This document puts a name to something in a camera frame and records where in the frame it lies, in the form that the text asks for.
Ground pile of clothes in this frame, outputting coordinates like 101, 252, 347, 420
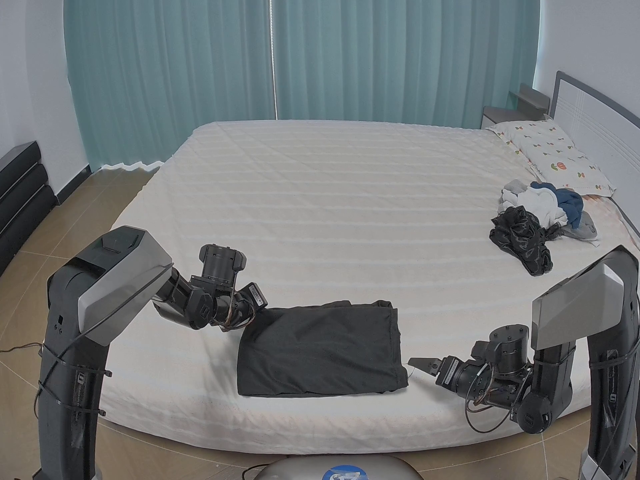
497, 179, 600, 249

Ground black chest of drawers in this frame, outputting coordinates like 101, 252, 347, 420
0, 140, 56, 275

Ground black trousers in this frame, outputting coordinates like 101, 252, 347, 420
236, 299, 410, 398

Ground grey bedside table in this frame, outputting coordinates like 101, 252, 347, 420
482, 83, 551, 130

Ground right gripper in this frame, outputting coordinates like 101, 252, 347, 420
435, 355, 493, 400

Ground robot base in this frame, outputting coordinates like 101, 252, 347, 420
255, 458, 417, 480

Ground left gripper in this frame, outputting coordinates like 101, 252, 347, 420
231, 282, 269, 327

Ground bed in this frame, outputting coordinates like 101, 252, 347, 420
97, 70, 640, 456

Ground black satin garment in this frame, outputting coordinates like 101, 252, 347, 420
489, 205, 555, 278

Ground blue-green curtain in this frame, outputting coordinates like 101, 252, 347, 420
270, 0, 543, 130
64, 0, 278, 171

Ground white printed pillow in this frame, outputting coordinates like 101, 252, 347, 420
485, 118, 617, 198

